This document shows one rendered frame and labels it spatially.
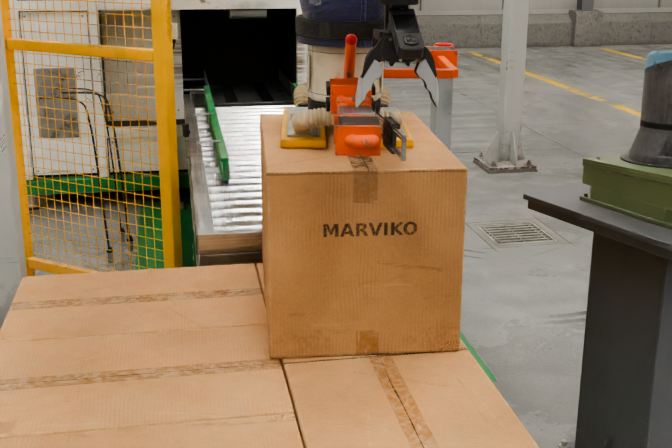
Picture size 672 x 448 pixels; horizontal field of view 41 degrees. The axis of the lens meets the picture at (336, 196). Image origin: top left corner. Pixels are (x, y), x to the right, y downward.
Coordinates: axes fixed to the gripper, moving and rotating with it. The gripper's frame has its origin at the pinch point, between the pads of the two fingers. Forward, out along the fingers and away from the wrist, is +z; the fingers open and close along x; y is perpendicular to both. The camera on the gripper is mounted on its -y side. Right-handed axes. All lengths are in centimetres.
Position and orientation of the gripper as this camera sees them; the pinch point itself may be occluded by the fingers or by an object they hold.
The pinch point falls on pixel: (397, 109)
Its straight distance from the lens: 165.9
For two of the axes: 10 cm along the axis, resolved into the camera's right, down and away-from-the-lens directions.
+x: -9.9, 0.3, -1.6
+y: -1.6, -2.7, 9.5
